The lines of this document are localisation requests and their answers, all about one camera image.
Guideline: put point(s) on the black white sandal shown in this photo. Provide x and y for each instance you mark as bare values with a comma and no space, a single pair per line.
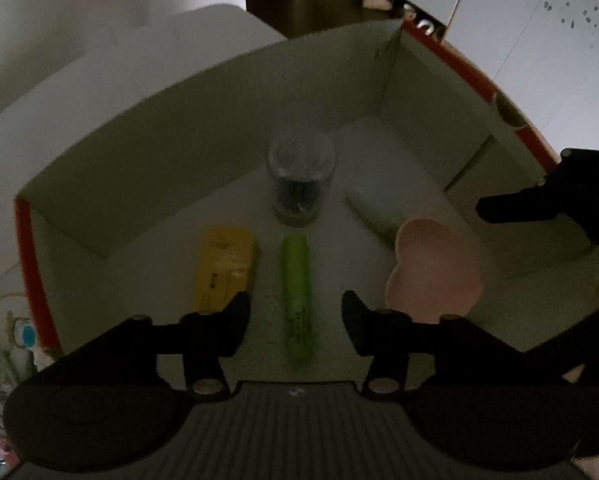
424,26

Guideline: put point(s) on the clear jar with dark contents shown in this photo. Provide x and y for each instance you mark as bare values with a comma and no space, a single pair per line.
299,185

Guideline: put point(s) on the yellow small box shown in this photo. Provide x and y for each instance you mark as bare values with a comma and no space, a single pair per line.
224,265

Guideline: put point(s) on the red cardboard box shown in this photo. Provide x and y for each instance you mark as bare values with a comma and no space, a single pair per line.
179,135

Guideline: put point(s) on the white green tube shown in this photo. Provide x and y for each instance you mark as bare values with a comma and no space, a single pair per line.
374,212

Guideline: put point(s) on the pink flower-shaped dish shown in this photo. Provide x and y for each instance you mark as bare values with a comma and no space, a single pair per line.
429,270

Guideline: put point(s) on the green highlighter pen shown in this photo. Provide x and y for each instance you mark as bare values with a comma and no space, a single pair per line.
296,300

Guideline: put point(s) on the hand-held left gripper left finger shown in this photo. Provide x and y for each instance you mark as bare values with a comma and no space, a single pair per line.
234,317

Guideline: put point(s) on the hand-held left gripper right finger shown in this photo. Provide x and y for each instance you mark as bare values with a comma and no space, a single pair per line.
354,317

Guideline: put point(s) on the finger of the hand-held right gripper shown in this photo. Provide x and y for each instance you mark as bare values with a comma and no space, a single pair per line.
589,340
519,207

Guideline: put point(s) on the grey wall cabinet unit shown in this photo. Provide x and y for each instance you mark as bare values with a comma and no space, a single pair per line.
519,35

